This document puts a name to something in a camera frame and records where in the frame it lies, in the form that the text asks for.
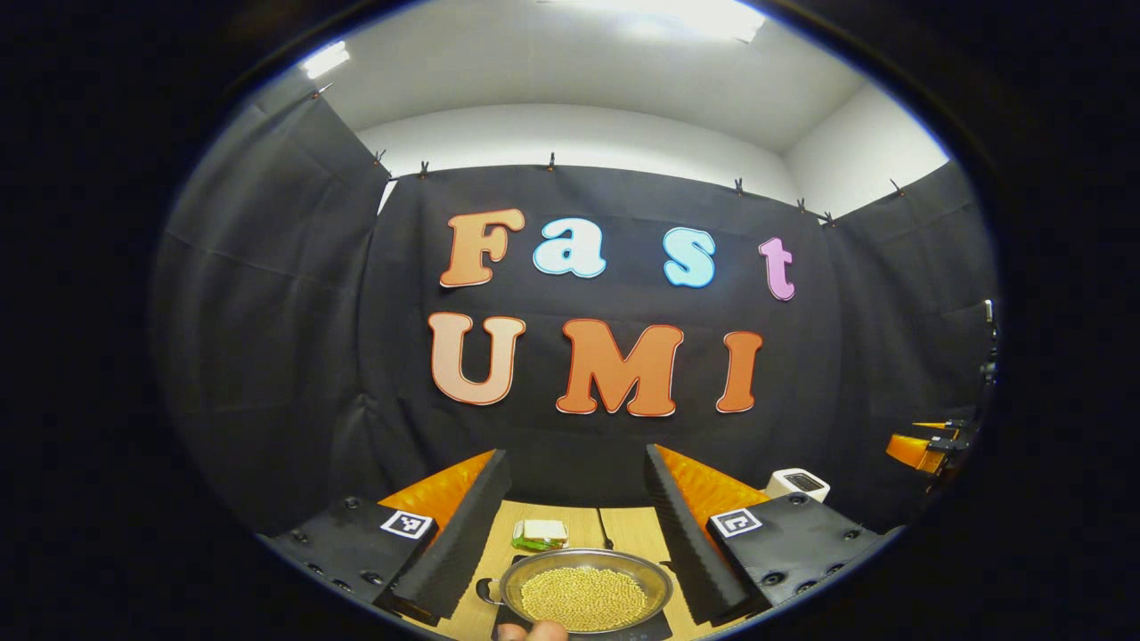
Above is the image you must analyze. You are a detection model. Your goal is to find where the pile of yellow soybeans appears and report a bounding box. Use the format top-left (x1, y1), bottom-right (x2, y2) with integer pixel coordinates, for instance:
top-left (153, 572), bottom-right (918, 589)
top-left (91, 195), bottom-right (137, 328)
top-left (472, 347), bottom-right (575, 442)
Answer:
top-left (519, 566), bottom-right (649, 633)

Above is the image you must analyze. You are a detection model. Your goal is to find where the black induction cooktop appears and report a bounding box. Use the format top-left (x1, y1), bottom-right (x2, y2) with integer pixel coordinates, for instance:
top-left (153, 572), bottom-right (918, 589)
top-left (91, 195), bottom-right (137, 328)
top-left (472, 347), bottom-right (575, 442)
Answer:
top-left (490, 554), bottom-right (675, 641)

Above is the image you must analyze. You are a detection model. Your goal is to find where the stainless steel pot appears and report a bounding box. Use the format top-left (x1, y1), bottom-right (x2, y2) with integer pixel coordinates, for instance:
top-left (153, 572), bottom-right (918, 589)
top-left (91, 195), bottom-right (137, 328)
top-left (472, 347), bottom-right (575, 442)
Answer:
top-left (475, 547), bottom-right (675, 635)

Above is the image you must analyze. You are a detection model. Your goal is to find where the narrow ceiling light strip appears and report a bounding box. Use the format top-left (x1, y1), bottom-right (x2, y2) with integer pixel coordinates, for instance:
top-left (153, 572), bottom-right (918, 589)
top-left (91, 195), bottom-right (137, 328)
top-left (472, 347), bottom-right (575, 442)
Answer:
top-left (301, 42), bottom-right (351, 79)

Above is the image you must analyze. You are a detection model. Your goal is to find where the sandwich with green filling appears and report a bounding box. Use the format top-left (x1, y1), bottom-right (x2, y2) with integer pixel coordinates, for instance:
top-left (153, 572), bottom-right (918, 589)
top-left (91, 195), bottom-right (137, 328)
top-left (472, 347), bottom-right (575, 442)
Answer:
top-left (510, 519), bottom-right (570, 552)

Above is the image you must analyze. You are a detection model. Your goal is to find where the row of black cloth clips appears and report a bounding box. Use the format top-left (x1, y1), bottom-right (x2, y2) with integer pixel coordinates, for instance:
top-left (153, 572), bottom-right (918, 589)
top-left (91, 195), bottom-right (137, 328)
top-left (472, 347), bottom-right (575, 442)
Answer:
top-left (312, 83), bottom-right (905, 225)

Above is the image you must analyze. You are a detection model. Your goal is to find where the white toaster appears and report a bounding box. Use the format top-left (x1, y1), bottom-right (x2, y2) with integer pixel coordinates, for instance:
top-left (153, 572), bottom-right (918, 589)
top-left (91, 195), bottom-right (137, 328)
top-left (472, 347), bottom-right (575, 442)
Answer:
top-left (764, 468), bottom-right (832, 505)

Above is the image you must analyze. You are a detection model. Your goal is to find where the large ceiling light panel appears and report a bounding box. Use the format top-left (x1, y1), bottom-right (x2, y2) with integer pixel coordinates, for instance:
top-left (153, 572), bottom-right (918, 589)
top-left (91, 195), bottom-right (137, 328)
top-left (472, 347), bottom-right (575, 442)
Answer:
top-left (570, 0), bottom-right (767, 44)

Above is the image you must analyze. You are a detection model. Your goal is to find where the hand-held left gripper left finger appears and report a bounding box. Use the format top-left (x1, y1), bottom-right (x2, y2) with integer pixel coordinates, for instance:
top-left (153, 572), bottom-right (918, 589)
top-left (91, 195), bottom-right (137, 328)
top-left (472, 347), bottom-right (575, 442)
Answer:
top-left (267, 448), bottom-right (515, 627)

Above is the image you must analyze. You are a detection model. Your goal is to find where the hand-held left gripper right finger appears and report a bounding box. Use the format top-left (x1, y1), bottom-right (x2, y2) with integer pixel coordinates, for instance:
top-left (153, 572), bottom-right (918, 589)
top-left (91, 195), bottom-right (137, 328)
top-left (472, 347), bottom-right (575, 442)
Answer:
top-left (643, 443), bottom-right (905, 627)

